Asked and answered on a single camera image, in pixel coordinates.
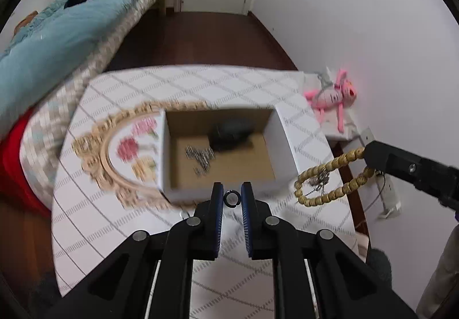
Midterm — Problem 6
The teal blue blanket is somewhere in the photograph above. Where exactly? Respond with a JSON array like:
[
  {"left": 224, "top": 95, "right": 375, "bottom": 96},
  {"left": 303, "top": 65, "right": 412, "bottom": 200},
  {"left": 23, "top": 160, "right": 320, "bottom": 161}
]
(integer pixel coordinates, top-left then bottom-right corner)
[{"left": 1, "top": 0, "right": 138, "bottom": 135}]

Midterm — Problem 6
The pink panther plush toy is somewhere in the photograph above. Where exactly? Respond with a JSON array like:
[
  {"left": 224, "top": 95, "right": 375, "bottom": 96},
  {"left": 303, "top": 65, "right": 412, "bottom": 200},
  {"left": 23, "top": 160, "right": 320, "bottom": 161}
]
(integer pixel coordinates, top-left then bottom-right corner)
[{"left": 304, "top": 68, "right": 357, "bottom": 134}]

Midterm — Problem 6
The checkered beige mattress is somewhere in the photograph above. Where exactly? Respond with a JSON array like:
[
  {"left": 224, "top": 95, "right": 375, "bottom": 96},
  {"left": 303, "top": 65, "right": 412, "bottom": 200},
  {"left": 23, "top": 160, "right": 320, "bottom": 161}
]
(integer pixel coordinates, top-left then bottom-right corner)
[{"left": 19, "top": 0, "right": 163, "bottom": 210}]

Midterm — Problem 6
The chunky silver chain bracelet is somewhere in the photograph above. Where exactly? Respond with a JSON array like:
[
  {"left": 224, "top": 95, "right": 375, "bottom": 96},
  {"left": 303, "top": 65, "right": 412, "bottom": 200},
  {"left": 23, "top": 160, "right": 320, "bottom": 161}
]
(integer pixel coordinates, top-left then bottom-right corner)
[{"left": 184, "top": 145, "right": 217, "bottom": 176}]

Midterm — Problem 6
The white power strip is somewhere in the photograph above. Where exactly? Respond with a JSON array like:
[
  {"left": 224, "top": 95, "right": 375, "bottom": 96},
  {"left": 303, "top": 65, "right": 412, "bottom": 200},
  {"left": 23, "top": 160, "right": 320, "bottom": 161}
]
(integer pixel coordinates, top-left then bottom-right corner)
[{"left": 359, "top": 126, "right": 402, "bottom": 220}]

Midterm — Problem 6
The wooden bead bracelet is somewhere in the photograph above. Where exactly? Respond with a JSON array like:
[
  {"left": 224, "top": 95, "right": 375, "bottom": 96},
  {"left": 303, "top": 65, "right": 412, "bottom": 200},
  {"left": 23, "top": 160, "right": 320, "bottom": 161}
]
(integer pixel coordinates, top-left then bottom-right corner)
[{"left": 293, "top": 146, "right": 377, "bottom": 210}]

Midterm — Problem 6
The small black ring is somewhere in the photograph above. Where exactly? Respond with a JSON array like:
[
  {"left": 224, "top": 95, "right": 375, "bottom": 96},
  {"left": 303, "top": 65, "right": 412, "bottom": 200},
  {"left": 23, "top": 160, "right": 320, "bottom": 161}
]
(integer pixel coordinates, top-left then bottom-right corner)
[{"left": 222, "top": 190, "right": 241, "bottom": 207}]

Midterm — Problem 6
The white cardboard box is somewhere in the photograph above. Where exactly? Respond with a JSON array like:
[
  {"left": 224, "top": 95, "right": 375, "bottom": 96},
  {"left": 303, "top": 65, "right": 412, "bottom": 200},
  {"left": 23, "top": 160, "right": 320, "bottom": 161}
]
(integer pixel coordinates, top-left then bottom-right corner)
[{"left": 161, "top": 107, "right": 298, "bottom": 204}]

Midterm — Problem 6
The white patterned tablecloth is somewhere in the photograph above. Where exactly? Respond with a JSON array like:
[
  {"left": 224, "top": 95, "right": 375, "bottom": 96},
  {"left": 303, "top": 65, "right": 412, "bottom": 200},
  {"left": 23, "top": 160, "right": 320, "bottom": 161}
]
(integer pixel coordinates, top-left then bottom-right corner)
[{"left": 50, "top": 63, "right": 358, "bottom": 319}]

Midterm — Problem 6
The red bed sheet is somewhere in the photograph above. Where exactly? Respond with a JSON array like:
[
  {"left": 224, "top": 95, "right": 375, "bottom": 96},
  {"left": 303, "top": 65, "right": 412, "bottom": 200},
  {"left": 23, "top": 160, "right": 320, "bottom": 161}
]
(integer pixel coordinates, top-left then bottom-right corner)
[{"left": 0, "top": 108, "right": 51, "bottom": 219}]

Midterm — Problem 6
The black smart watch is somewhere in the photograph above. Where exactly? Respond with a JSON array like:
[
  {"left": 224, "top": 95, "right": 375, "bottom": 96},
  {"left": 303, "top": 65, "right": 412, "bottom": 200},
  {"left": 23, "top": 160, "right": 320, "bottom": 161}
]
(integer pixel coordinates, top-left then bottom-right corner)
[{"left": 208, "top": 118, "right": 254, "bottom": 152}]

